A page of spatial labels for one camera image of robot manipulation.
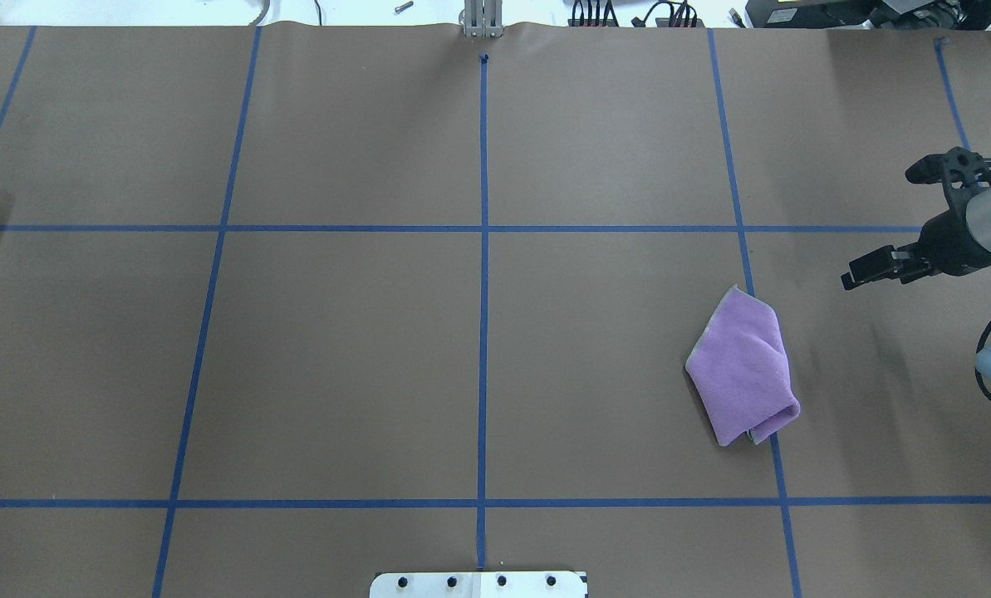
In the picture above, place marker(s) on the small electronics board near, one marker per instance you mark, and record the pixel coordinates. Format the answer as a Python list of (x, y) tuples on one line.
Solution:
[(669, 15)]

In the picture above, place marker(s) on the aluminium frame post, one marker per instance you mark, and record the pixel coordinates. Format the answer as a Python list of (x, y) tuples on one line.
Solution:
[(482, 19)]

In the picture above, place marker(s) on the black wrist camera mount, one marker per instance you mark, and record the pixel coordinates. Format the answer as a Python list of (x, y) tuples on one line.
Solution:
[(963, 174)]

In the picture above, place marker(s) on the small electronics board far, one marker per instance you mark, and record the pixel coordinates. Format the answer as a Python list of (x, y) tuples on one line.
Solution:
[(593, 14)]

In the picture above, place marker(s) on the small electronics board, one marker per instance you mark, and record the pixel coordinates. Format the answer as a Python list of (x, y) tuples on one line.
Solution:
[(669, 15), (593, 14)]

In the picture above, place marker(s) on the white pillar with base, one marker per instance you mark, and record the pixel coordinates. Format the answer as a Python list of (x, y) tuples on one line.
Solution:
[(480, 584)]

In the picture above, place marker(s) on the purple cloth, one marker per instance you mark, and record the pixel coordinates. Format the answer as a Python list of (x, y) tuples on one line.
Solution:
[(741, 371)]

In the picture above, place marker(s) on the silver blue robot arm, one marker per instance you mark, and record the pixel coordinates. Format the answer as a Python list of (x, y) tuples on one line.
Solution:
[(978, 221)]

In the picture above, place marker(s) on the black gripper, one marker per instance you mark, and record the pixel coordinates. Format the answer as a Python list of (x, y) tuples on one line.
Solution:
[(949, 242)]

